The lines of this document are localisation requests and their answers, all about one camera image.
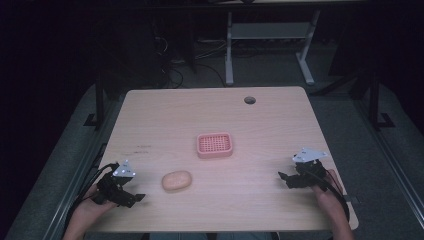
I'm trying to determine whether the grey metal rail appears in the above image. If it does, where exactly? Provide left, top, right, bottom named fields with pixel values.
left=41, top=96, right=125, bottom=240
left=353, top=98, right=424, bottom=231

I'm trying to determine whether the black metal stand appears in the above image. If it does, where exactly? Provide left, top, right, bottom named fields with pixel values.
left=83, top=74, right=108, bottom=130
left=365, top=71, right=397, bottom=131

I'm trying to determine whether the pink soap dish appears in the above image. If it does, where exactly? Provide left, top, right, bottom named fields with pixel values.
left=196, top=132, right=234, bottom=159

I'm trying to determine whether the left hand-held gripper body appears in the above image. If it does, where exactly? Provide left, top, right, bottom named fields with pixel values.
left=94, top=159, right=138, bottom=208

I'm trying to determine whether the person's right hand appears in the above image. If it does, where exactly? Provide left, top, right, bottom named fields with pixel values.
left=311, top=169, right=345, bottom=215

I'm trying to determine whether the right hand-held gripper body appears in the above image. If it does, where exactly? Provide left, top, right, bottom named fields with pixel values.
left=289, top=147, right=330, bottom=190

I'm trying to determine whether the peach soap bar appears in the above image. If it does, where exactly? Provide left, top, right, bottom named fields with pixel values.
left=161, top=170, right=193, bottom=193

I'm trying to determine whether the bundle of floor cables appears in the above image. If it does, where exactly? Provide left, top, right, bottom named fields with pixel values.
left=156, top=35, right=229, bottom=89

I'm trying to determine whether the person's left hand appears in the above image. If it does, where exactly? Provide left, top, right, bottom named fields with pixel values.
left=71, top=184, right=118, bottom=228

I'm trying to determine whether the white metal desk frame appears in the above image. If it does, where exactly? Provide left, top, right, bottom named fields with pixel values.
left=224, top=9, right=322, bottom=87

